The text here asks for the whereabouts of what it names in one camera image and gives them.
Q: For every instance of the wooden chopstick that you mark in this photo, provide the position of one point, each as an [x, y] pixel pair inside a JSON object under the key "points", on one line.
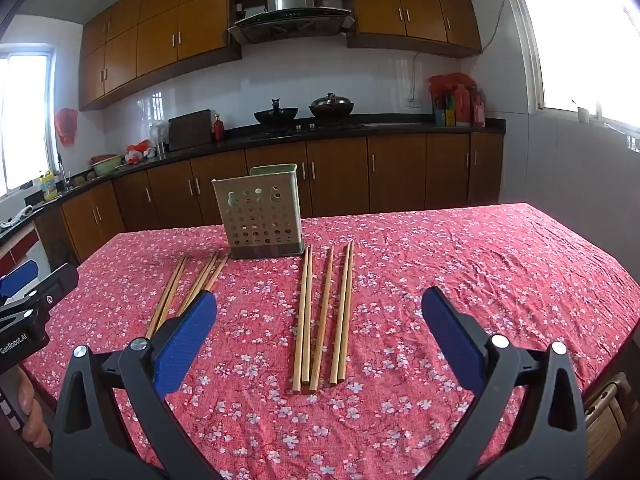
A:
{"points": [[340, 310], [322, 320], [301, 320], [206, 280], [197, 282], [346, 310], [307, 317], [172, 295], [164, 297], [216, 272]]}

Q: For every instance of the red and white bag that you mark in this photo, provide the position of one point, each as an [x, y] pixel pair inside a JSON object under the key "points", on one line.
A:
{"points": [[137, 152]]}

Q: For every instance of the perforated metal utensil holder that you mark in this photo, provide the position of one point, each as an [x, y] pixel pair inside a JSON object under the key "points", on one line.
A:
{"points": [[260, 215]]}

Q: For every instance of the wicker chair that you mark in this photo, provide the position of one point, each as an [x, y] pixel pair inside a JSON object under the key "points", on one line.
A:
{"points": [[607, 425]]}

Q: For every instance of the small red bottle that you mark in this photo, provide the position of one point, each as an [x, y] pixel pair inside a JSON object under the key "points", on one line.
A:
{"points": [[218, 129]]}

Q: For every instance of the white cup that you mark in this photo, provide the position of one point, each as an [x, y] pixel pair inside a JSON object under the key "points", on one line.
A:
{"points": [[583, 115]]}

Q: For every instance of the wooden wall cabinet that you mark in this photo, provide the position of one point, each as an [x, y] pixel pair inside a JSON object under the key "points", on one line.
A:
{"points": [[150, 35], [415, 5]]}

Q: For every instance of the red plastic bag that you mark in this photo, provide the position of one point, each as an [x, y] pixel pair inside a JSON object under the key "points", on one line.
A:
{"points": [[66, 127], [447, 82]]}

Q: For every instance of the colourful boxes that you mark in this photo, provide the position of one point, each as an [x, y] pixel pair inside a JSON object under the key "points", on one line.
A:
{"points": [[445, 116]]}

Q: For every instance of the faucet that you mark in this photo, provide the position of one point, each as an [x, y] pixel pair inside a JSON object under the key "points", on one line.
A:
{"points": [[62, 170]]}

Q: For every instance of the red floral tablecloth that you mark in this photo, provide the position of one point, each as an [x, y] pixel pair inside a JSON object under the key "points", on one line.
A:
{"points": [[400, 270]]}

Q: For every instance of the black countertop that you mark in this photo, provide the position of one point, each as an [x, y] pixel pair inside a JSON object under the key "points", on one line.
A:
{"points": [[240, 140]]}

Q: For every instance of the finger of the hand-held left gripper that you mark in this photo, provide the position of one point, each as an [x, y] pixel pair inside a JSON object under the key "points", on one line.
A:
{"points": [[17, 277], [57, 285]]}

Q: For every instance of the wall outlet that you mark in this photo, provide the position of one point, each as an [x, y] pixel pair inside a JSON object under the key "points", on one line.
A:
{"points": [[413, 102]]}

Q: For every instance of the green basin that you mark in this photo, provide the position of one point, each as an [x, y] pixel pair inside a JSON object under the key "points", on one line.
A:
{"points": [[106, 165]]}

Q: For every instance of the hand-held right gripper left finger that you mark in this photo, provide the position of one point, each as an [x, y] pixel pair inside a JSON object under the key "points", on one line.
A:
{"points": [[185, 340]]}

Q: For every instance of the person's left hand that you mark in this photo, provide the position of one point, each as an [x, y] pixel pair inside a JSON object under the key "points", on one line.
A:
{"points": [[34, 410]]}

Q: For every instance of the dark cutting board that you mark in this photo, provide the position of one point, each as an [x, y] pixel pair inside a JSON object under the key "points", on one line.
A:
{"points": [[190, 130]]}

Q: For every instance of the gas stove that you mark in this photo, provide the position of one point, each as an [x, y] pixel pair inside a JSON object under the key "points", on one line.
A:
{"points": [[305, 126]]}

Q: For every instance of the steel cups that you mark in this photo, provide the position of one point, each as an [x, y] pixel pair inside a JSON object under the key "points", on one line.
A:
{"points": [[159, 140]]}

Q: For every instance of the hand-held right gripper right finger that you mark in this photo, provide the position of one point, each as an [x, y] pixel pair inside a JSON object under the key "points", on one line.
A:
{"points": [[455, 332]]}

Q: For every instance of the wooden base cabinets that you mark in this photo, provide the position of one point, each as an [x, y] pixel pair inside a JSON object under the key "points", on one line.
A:
{"points": [[340, 175]]}

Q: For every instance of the black wok with lid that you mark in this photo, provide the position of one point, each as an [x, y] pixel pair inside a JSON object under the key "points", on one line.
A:
{"points": [[331, 106]]}

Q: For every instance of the yellow detergent bottle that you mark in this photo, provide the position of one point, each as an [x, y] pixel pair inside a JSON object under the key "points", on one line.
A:
{"points": [[49, 187]]}

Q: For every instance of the window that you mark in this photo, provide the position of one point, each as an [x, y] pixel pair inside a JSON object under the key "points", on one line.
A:
{"points": [[585, 35], [25, 120]]}

